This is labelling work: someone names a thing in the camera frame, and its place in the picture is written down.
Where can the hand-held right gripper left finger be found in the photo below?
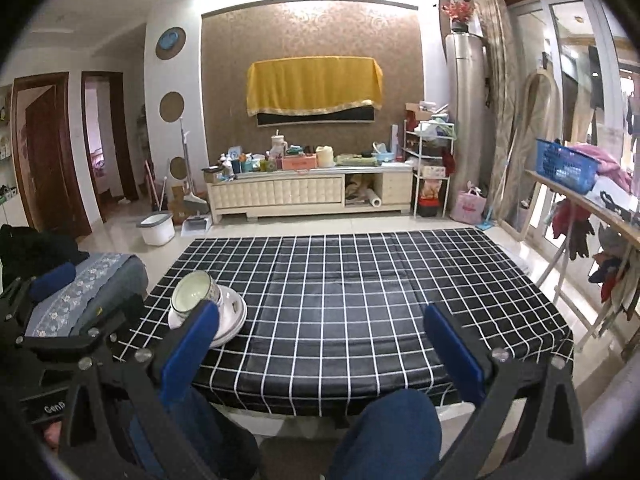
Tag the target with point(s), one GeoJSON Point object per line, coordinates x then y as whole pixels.
{"type": "Point", "coordinates": [192, 355]}

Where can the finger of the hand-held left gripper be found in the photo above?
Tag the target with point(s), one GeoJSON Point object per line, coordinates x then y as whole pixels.
{"type": "Point", "coordinates": [100, 322]}
{"type": "Point", "coordinates": [52, 277]}

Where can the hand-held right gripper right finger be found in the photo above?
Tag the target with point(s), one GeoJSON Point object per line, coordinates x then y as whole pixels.
{"type": "Point", "coordinates": [455, 352]}

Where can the plain white plate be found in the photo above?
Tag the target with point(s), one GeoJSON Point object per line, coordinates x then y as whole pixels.
{"type": "Point", "coordinates": [239, 329]}

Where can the green bowl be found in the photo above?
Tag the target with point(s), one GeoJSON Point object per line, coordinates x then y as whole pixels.
{"type": "Point", "coordinates": [192, 292]}

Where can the black clothing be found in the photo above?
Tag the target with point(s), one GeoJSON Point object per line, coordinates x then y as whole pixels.
{"type": "Point", "coordinates": [35, 250]}

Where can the person's left leg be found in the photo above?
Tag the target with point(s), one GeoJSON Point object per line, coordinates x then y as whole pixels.
{"type": "Point", "coordinates": [225, 440]}

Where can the white bucket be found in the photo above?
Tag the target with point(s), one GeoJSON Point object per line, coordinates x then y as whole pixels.
{"type": "Point", "coordinates": [156, 230]}

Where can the black white checkered tablecloth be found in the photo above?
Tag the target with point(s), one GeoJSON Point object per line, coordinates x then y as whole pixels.
{"type": "Point", "coordinates": [350, 300]}

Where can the dark wooden door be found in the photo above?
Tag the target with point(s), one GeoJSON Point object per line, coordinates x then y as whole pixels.
{"type": "Point", "coordinates": [47, 160]}

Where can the white dustpan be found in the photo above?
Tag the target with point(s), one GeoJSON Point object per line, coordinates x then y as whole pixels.
{"type": "Point", "coordinates": [195, 225]}

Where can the red broom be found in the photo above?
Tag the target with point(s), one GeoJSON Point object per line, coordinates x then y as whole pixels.
{"type": "Point", "coordinates": [155, 190]}

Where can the pink bag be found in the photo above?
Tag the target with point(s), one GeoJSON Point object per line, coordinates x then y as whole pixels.
{"type": "Point", "coordinates": [469, 207]}

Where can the cyan mop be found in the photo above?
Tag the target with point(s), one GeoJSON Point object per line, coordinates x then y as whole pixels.
{"type": "Point", "coordinates": [495, 200]}

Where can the white stick vacuum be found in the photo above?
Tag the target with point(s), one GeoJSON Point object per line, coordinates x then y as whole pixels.
{"type": "Point", "coordinates": [190, 180]}

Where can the red hanging garment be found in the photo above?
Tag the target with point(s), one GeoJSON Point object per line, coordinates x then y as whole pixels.
{"type": "Point", "coordinates": [572, 227]}

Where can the white paper roll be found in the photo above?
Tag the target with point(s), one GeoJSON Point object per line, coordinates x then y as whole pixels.
{"type": "Point", "coordinates": [375, 199]}

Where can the white metal shelf rack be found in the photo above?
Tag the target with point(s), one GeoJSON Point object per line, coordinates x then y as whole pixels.
{"type": "Point", "coordinates": [429, 160]}

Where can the cream tv cabinet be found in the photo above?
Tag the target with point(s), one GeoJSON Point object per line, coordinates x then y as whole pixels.
{"type": "Point", "coordinates": [300, 190]}

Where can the blue plastic basket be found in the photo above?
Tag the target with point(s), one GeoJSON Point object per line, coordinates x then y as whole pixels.
{"type": "Point", "coordinates": [565, 165]}

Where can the pink box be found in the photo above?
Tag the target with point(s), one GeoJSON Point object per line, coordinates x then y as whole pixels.
{"type": "Point", "coordinates": [299, 162]}

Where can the standing air conditioner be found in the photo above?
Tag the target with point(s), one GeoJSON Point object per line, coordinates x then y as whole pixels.
{"type": "Point", "coordinates": [466, 120]}

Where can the cream round container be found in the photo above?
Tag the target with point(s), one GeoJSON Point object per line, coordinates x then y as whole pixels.
{"type": "Point", "coordinates": [324, 156]}

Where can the pink clothes pile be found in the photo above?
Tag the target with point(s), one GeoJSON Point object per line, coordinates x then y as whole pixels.
{"type": "Point", "coordinates": [602, 162]}

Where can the beige patterned curtain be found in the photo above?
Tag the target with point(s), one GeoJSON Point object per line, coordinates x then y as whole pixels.
{"type": "Point", "coordinates": [500, 110]}

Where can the yellow cloth cover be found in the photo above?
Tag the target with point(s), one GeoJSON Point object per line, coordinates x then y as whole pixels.
{"type": "Point", "coordinates": [315, 82]}

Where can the red flower vase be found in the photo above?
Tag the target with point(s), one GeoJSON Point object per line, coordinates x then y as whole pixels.
{"type": "Point", "coordinates": [459, 12]}

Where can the dark wooden door frame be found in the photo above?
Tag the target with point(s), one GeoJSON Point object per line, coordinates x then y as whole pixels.
{"type": "Point", "coordinates": [107, 150]}

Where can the round brown wall decor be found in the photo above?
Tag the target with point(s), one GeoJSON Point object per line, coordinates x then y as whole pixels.
{"type": "Point", "coordinates": [171, 42]}
{"type": "Point", "coordinates": [171, 106]}
{"type": "Point", "coordinates": [177, 167]}

